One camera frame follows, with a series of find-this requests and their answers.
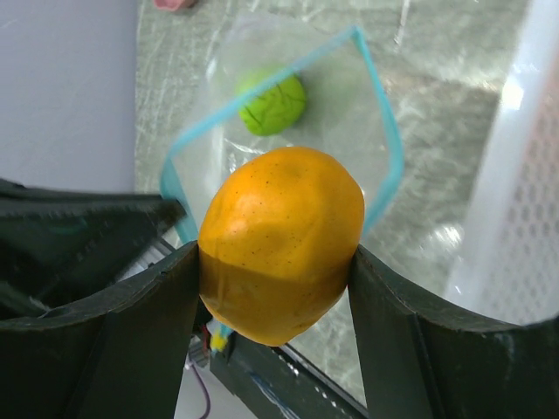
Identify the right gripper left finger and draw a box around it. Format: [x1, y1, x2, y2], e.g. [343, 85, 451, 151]
[1, 243, 198, 418]

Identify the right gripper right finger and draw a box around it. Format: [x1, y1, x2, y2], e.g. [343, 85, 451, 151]
[349, 248, 558, 419]

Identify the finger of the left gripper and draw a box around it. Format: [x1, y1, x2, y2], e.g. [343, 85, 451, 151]
[1, 180, 186, 320]

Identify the yellow orange mango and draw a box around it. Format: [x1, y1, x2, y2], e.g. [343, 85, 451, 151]
[197, 147, 365, 347]

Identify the green wrinkled fruit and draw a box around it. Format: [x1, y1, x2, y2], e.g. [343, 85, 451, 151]
[238, 75, 307, 136]

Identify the clear zip top bag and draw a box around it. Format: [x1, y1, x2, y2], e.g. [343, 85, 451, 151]
[159, 10, 405, 354]

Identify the white plastic basket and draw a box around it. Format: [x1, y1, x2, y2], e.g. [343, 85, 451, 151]
[445, 1, 558, 325]

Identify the pink dotted plate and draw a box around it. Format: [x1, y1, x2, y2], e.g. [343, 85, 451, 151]
[153, 0, 197, 12]

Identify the black base frame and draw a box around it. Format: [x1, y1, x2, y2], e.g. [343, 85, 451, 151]
[192, 326, 369, 418]

